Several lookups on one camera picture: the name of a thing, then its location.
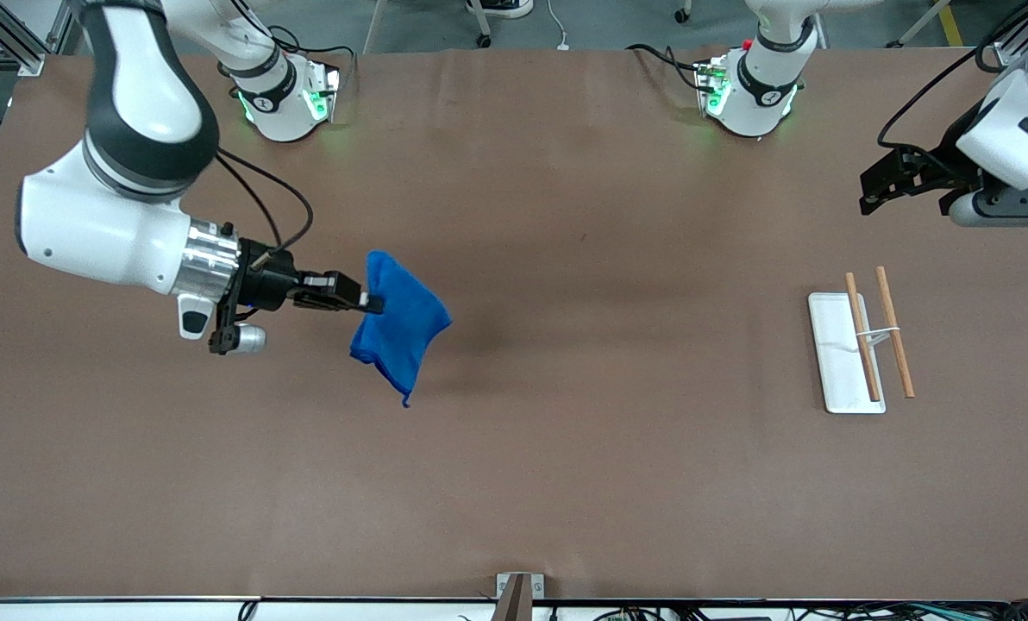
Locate blue microfibre towel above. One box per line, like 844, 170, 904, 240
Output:
349, 250, 453, 408

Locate white towel rack wooden bars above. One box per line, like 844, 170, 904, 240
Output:
807, 266, 916, 415

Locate dark shoe white sole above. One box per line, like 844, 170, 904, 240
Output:
467, 0, 534, 20

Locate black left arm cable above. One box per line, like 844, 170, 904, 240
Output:
877, 0, 1028, 149

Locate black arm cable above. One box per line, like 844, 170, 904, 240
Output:
216, 148, 315, 253
877, 0, 1028, 149

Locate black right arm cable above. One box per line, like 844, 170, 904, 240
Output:
216, 148, 315, 253

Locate black right base cable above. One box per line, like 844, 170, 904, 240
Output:
268, 26, 360, 87

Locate black base cable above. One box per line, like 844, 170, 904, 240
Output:
626, 43, 706, 92
268, 26, 360, 87

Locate black left base cable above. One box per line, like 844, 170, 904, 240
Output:
626, 43, 706, 92

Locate metal table edge bracket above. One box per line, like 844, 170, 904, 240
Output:
495, 572, 545, 621

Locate tangled black cable bundle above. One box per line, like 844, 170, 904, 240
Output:
592, 599, 1028, 621

